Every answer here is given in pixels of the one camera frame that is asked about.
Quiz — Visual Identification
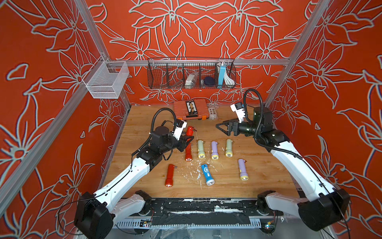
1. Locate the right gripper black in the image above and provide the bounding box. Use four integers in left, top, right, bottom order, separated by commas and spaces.
216, 119, 262, 138

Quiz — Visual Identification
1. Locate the red flashlight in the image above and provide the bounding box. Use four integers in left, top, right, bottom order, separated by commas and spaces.
165, 164, 176, 187
185, 126, 195, 162

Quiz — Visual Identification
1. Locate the purple flashlight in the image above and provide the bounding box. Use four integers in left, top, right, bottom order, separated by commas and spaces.
238, 159, 249, 181
211, 141, 219, 160

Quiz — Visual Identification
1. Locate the green flashlight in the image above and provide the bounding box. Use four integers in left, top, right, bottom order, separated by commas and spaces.
198, 140, 206, 159
225, 139, 233, 158

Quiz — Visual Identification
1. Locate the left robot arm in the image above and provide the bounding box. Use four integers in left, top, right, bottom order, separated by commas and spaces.
74, 108, 194, 239

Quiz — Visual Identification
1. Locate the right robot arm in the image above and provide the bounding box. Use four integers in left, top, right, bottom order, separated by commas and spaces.
216, 89, 350, 232

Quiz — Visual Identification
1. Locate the red flashlight front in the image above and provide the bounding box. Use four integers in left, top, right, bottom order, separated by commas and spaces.
165, 164, 176, 187

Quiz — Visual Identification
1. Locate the blue flashlight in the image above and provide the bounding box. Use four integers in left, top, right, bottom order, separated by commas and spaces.
201, 164, 215, 186

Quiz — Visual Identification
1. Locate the plastic bag with stickers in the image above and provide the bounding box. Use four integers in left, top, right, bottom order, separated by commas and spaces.
208, 107, 218, 120

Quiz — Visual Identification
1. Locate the orange tool case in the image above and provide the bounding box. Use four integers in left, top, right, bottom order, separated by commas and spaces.
174, 99, 210, 120

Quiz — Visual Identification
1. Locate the dark blue round case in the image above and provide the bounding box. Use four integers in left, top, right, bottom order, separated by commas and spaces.
203, 76, 215, 87

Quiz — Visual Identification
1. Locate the light blue box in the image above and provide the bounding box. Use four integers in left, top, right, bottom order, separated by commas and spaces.
217, 65, 226, 89

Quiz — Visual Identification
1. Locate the white packet in basket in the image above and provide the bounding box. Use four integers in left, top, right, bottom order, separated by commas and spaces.
185, 73, 198, 89

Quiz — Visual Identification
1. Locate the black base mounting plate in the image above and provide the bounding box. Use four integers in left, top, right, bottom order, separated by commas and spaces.
124, 198, 284, 227

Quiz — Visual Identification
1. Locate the clear plastic bin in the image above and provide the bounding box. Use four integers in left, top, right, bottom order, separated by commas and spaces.
83, 61, 129, 99

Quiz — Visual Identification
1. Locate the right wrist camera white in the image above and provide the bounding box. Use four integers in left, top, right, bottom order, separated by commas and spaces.
230, 102, 246, 123

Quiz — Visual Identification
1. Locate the white cable bundle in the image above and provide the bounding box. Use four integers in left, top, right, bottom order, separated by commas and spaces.
224, 69, 235, 87

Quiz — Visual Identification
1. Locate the black wire basket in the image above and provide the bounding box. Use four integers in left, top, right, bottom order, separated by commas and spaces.
147, 57, 237, 90

